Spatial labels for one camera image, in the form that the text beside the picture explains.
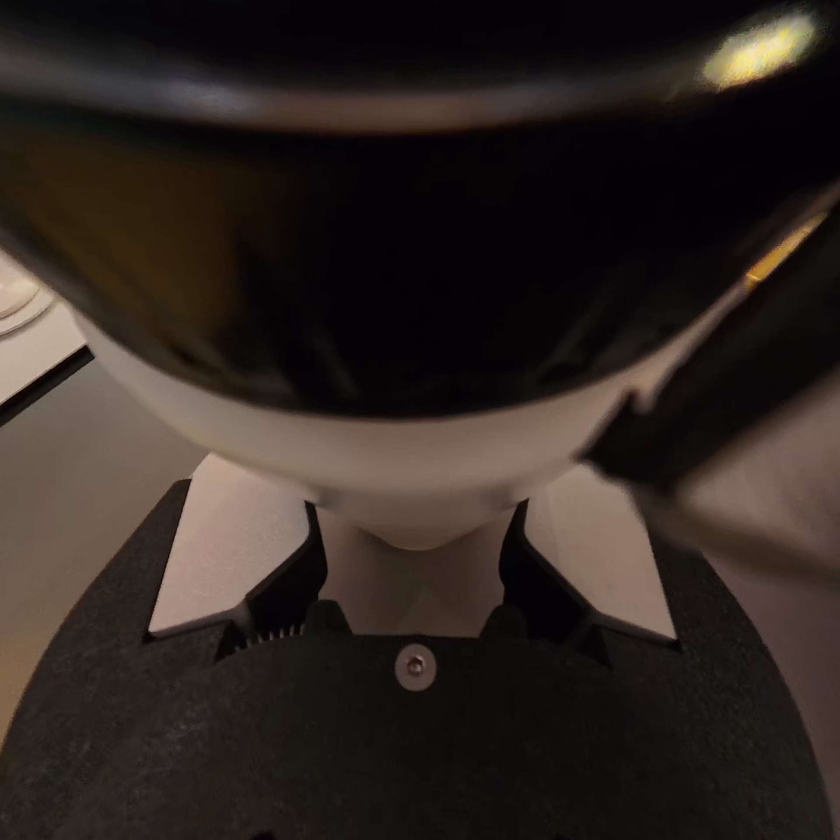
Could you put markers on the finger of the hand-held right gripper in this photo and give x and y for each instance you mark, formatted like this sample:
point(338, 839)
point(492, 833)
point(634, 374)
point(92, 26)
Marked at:
point(709, 420)

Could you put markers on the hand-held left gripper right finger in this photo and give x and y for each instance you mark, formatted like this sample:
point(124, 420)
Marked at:
point(590, 564)

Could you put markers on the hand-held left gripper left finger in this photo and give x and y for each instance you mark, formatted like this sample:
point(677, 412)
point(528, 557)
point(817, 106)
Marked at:
point(229, 558)

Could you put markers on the white plastic bottle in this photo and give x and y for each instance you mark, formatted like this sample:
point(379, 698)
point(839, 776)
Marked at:
point(394, 472)

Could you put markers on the black bottle lid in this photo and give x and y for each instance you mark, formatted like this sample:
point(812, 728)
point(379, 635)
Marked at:
point(394, 229)

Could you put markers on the white stand base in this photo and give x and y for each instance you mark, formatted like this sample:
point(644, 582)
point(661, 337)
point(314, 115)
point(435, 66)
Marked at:
point(33, 354)

